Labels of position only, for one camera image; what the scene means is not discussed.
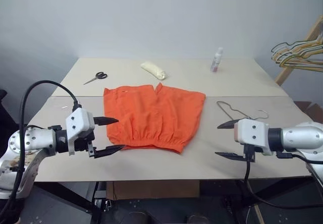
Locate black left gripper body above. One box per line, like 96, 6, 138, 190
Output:
74, 130, 98, 158

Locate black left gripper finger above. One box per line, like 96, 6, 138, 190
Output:
93, 116, 120, 127
94, 144, 126, 159

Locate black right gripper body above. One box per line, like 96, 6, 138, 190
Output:
243, 144, 257, 163

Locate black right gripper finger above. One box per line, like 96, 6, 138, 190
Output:
214, 151, 245, 162
217, 119, 239, 130

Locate thin wire clothes hanger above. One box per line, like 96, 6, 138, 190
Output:
216, 100, 269, 121

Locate orange shorts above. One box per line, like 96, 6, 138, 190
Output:
103, 82, 206, 155

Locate flat brown cardboard sheet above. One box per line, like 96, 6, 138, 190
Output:
105, 180, 200, 201

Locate small white spray bottle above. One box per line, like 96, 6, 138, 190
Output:
209, 46, 225, 74

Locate white filled plastic bag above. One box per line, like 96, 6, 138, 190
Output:
140, 61, 168, 81

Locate dark rounded shape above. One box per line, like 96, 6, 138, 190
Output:
187, 213, 210, 224
125, 210, 153, 224

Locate brown cardboard box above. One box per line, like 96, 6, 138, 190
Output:
293, 100, 323, 124

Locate wooden clothes rack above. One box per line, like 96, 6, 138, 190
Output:
274, 14, 323, 86

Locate black object beside table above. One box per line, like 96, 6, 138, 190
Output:
0, 89, 9, 136

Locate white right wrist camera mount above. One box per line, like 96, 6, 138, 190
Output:
234, 118, 275, 157

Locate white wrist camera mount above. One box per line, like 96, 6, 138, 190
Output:
234, 118, 275, 157
66, 107, 96, 156

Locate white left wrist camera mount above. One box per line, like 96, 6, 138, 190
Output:
66, 107, 96, 156

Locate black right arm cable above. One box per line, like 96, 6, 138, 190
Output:
243, 152, 323, 210

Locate black handled scissors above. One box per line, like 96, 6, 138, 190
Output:
83, 71, 109, 86

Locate black metal table frame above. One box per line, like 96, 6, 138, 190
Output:
32, 180, 315, 216

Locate bunch of wire hangers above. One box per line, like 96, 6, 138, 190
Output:
272, 44, 323, 71

